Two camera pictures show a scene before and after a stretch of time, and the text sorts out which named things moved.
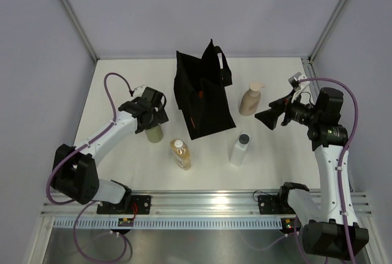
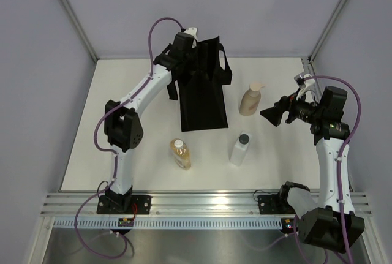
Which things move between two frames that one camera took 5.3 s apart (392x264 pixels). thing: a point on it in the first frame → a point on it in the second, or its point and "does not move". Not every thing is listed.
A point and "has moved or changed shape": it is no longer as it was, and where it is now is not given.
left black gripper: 159,117 → 194,67
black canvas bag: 200,91 has moved or changed shape
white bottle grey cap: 244,140 does not move
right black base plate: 272,204 does not move
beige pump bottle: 251,99 does not move
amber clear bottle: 180,153 does not move
